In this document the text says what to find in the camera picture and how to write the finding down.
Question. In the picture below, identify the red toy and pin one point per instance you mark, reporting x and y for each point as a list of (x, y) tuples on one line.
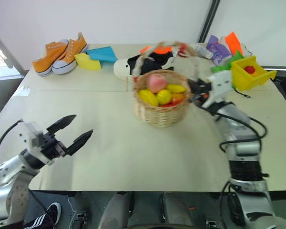
[(250, 69)]

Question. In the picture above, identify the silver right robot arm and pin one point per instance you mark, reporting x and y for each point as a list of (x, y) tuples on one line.
[(243, 152)]

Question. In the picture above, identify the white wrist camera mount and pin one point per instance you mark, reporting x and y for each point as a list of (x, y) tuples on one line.
[(29, 138), (219, 83)]

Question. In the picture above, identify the black striped shoe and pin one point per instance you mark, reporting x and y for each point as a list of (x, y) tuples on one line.
[(44, 217)]

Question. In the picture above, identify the clear plastic wrapper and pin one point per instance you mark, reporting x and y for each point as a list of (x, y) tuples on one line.
[(203, 51)]

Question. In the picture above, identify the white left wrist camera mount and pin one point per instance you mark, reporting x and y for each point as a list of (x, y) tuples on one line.
[(29, 138)]

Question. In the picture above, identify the orange red packet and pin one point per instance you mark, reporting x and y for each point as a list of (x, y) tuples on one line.
[(163, 49)]

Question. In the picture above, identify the yellow lemon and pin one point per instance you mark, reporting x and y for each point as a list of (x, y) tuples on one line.
[(164, 96)]

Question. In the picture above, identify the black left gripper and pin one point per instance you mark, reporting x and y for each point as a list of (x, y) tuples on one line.
[(51, 148)]

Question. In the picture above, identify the orange toy piece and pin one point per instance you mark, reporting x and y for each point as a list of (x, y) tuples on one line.
[(233, 41)]

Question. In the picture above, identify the purple toy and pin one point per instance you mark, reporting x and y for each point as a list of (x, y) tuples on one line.
[(217, 51)]

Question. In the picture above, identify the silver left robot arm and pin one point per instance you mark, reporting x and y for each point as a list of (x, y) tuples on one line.
[(7, 174)]

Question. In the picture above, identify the green block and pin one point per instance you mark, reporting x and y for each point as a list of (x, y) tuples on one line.
[(226, 63)]

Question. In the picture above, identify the blue cloth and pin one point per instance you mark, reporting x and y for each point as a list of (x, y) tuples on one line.
[(102, 54)]

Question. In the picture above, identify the orange canvas sneaker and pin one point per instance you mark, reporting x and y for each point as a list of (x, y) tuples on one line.
[(46, 59), (70, 57)]

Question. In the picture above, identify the red fruit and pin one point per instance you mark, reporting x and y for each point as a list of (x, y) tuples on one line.
[(171, 103)]

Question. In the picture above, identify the dark rounded shape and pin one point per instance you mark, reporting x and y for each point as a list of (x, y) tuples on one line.
[(177, 210), (115, 211)]

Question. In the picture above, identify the grey window frame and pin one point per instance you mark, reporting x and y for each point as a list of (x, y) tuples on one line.
[(8, 52)]

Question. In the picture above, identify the orange fruit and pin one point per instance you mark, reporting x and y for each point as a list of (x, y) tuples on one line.
[(178, 96)]

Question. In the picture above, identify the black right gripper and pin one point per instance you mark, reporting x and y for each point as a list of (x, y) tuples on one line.
[(203, 91)]

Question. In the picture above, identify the yellow banana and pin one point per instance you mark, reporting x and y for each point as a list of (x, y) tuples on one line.
[(147, 96), (176, 88)]

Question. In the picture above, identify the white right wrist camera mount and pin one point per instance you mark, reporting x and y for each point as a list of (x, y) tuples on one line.
[(219, 83)]

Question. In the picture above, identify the black post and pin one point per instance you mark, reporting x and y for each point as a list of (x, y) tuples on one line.
[(208, 20)]

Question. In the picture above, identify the black and white plush toy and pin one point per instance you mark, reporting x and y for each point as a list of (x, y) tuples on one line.
[(126, 65)]

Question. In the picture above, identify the yellow plastic bin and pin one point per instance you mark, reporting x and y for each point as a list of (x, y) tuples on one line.
[(250, 76)]

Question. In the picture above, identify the yellow sponge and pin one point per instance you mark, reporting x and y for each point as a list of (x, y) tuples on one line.
[(87, 62)]

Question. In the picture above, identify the pink peach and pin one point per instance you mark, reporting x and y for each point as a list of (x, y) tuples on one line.
[(157, 82)]

